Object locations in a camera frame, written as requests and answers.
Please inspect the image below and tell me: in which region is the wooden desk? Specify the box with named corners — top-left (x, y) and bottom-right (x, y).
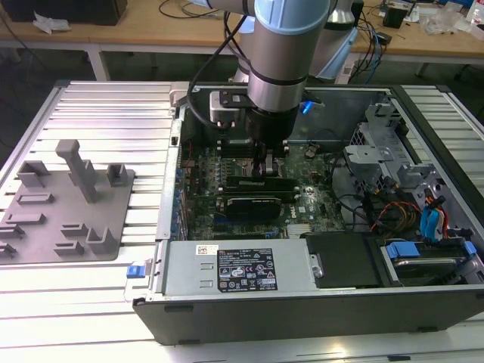
top-left (0, 0), bottom-right (484, 82)

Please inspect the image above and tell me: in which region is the hard disk in blue carrier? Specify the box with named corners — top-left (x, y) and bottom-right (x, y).
top-left (381, 241), bottom-right (477, 289)

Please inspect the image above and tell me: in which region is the black graphics card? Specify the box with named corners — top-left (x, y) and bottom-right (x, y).
top-left (225, 194), bottom-right (283, 222)

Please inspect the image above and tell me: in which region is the black RAM slot bank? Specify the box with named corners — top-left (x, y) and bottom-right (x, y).
top-left (218, 187), bottom-right (302, 202)
top-left (219, 138), bottom-right (289, 159)

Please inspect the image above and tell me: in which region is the silver case latch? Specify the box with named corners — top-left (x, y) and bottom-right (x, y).
top-left (169, 83), bottom-right (197, 109)

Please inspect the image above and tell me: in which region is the grey power supply unit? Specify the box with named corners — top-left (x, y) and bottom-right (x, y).
top-left (162, 240), bottom-right (315, 299)

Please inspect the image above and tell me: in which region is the orange red wire bundle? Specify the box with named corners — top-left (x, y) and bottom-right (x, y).
top-left (372, 202), bottom-right (421, 232)

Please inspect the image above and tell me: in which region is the silver metal drive cage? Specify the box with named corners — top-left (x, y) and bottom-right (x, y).
top-left (343, 101), bottom-right (448, 198)

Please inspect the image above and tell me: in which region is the crumpled white paper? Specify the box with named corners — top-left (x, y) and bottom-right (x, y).
top-left (32, 11), bottom-right (71, 36)

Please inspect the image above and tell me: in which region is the large black box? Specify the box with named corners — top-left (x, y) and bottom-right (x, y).
top-left (0, 0), bottom-right (128, 26)

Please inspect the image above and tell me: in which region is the black bay cover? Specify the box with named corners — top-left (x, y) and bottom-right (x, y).
top-left (301, 232), bottom-right (383, 291)

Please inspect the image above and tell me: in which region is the small black device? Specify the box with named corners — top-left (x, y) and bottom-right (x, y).
top-left (381, 3), bottom-right (410, 29)

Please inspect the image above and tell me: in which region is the black open PC case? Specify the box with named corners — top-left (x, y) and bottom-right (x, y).
top-left (132, 81), bottom-right (484, 347)

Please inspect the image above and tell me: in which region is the black camera cable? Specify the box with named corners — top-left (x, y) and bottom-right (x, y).
top-left (188, 10), bottom-right (262, 126)

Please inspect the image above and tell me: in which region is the silver chipset heat sink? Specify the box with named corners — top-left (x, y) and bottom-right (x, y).
top-left (287, 223), bottom-right (315, 239)

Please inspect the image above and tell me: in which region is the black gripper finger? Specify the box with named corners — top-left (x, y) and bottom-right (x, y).
top-left (252, 141), bottom-right (282, 180)

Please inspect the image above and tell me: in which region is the blue flat data cable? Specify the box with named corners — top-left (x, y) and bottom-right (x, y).
top-left (419, 206), bottom-right (449, 243)

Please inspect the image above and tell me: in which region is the silver wrist camera black mount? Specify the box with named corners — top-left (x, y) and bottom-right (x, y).
top-left (209, 89), bottom-right (251, 130)

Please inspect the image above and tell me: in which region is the grey parts rack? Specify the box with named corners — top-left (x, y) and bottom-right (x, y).
top-left (0, 138), bottom-right (136, 265)

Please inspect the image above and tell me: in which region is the green motherboard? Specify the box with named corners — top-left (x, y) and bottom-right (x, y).
top-left (177, 139), bottom-right (352, 243)

